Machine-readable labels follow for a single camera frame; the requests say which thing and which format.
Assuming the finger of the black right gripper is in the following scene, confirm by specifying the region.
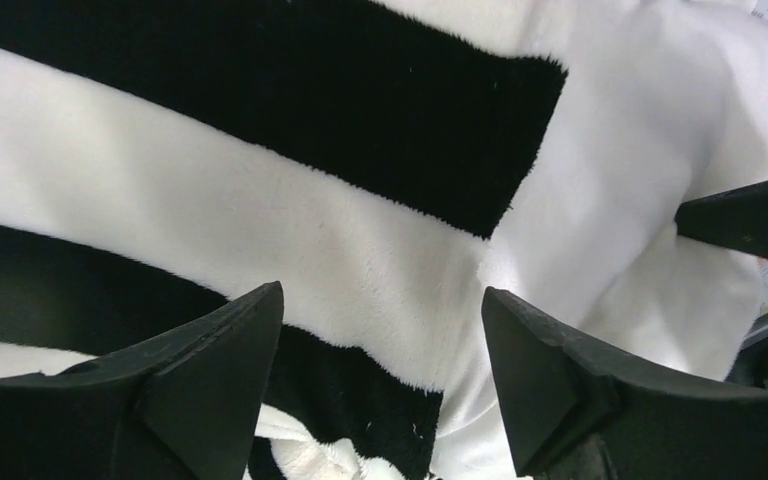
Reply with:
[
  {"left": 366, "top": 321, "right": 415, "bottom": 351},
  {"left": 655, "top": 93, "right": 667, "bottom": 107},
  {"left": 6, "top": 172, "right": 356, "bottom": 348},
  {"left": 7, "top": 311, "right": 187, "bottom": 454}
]
[{"left": 675, "top": 180, "right": 768, "bottom": 259}]

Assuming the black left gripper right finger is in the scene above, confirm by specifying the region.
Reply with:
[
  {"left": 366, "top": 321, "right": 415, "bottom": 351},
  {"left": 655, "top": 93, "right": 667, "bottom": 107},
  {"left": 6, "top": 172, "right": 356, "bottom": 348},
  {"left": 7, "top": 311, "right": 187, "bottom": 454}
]
[{"left": 481, "top": 287, "right": 768, "bottom": 479}]

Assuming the black white striped pillowcase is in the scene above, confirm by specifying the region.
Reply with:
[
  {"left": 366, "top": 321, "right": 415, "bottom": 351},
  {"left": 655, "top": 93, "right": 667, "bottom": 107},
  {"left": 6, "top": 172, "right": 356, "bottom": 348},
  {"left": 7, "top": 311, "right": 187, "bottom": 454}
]
[{"left": 0, "top": 1, "right": 568, "bottom": 479}]

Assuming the white pillow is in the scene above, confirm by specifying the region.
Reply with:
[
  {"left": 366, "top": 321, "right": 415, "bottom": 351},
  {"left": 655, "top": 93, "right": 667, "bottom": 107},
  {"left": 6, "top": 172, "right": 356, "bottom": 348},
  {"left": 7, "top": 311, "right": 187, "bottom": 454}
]
[{"left": 383, "top": 0, "right": 768, "bottom": 480}]

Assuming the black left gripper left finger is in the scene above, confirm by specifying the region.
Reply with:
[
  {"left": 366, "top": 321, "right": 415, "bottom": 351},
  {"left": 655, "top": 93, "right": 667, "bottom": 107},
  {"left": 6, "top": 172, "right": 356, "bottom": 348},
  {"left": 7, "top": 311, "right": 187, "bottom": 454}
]
[{"left": 0, "top": 282, "right": 284, "bottom": 480}]

